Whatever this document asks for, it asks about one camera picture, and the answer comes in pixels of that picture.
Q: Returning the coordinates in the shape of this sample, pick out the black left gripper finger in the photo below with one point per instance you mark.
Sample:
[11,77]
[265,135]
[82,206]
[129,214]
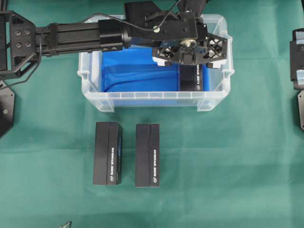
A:
[165,53]
[215,54]

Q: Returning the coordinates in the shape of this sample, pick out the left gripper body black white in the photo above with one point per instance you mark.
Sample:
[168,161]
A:
[193,38]

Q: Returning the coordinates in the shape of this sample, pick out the black camera box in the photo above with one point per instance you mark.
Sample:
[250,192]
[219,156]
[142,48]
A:
[190,78]
[108,153]
[147,167]

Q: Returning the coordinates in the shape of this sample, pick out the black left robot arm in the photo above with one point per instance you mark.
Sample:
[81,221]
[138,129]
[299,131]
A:
[175,37]

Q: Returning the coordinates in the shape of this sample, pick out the clear plastic storage case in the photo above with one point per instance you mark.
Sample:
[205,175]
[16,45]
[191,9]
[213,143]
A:
[89,71]

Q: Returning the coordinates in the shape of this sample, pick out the blue cloth liner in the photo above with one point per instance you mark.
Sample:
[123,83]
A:
[133,70]

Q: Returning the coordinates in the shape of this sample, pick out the green table cloth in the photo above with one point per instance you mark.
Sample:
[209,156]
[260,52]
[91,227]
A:
[240,165]

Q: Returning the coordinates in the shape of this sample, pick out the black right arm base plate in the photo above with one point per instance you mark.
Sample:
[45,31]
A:
[300,98]

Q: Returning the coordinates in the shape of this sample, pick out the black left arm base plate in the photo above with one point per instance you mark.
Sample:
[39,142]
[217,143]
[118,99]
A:
[7,103]

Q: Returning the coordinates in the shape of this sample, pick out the thin metal wire hook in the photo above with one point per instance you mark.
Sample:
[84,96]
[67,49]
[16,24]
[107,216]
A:
[68,224]

